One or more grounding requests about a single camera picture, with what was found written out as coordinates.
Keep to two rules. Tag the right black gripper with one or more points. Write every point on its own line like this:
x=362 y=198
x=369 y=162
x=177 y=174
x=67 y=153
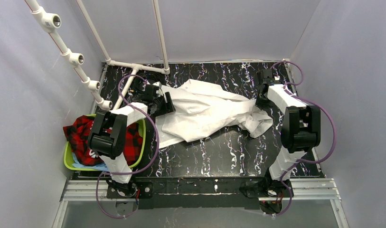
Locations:
x=261 y=100

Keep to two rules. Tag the green plastic basket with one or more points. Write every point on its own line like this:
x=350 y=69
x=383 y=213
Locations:
x=68 y=157

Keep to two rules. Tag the white PVC pipe frame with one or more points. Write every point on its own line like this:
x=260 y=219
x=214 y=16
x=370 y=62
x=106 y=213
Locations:
x=82 y=49

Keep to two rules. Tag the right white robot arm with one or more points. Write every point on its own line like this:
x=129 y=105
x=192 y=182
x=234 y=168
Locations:
x=300 y=132

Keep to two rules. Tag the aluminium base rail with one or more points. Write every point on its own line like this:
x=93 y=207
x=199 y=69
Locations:
x=303 y=189

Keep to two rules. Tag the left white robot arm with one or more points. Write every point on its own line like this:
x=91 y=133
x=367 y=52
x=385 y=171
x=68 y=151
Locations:
x=108 y=135

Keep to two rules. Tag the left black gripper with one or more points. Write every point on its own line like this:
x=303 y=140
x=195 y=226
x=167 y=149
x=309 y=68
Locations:
x=164 y=103

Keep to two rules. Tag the white cloth sheet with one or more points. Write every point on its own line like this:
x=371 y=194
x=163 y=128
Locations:
x=203 y=108

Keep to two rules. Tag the red black plaid cloth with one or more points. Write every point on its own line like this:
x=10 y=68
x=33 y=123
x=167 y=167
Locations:
x=79 y=138

